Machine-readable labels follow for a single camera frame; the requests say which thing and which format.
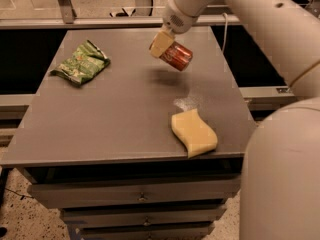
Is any red coke can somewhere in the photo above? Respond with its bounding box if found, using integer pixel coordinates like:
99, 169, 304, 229
160, 41, 193, 71

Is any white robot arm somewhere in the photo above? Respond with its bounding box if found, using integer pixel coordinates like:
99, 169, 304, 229
151, 0, 320, 240

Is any bottom grey drawer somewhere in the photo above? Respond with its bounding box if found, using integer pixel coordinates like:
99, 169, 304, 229
81, 222, 213, 240

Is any grey drawer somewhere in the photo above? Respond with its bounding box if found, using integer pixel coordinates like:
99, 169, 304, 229
28, 176, 240, 208
81, 222, 213, 240
63, 202, 226, 228

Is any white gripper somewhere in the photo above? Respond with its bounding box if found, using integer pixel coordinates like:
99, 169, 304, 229
149, 0, 214, 58

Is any green chip bag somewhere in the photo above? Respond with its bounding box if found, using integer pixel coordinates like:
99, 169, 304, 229
50, 40, 110, 86

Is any white cable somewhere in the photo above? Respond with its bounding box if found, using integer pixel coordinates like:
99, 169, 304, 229
221, 12, 230, 53

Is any grey drawer cabinet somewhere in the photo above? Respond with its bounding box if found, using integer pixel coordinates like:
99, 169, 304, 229
0, 26, 259, 240

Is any yellow sponge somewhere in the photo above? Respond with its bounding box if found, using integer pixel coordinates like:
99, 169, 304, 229
171, 109, 218, 158

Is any grey metal railing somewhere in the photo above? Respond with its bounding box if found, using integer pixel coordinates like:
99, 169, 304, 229
0, 0, 241, 30

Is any middle grey drawer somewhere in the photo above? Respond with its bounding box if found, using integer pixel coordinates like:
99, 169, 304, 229
63, 202, 226, 228

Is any top grey drawer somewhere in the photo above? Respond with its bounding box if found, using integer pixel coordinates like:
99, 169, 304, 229
28, 176, 240, 208

